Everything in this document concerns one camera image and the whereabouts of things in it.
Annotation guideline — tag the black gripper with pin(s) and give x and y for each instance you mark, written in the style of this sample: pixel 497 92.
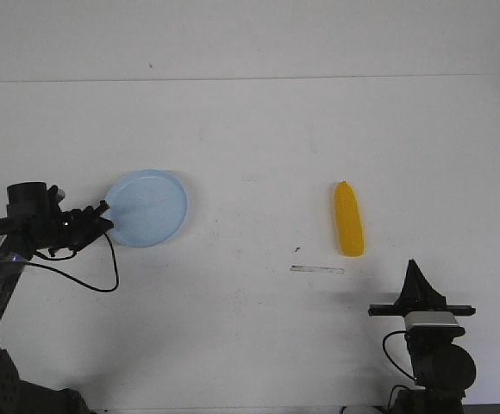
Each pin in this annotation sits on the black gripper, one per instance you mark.
pixel 428 296
pixel 72 230

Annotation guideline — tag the light blue round plate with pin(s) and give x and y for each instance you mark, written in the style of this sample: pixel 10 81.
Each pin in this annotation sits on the light blue round plate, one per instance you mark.
pixel 147 207

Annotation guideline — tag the yellow corn cob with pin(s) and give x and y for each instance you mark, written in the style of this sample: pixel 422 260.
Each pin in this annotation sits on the yellow corn cob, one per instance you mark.
pixel 348 223

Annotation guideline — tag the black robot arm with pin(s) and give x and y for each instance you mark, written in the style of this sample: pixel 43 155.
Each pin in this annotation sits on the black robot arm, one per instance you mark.
pixel 441 370
pixel 25 201

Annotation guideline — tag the clear tape strip horizontal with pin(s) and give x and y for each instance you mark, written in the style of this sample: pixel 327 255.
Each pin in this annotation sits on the clear tape strip horizontal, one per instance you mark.
pixel 320 270

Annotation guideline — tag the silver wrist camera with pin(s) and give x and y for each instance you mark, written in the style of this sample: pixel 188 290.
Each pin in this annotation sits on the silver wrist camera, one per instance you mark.
pixel 433 321
pixel 55 195

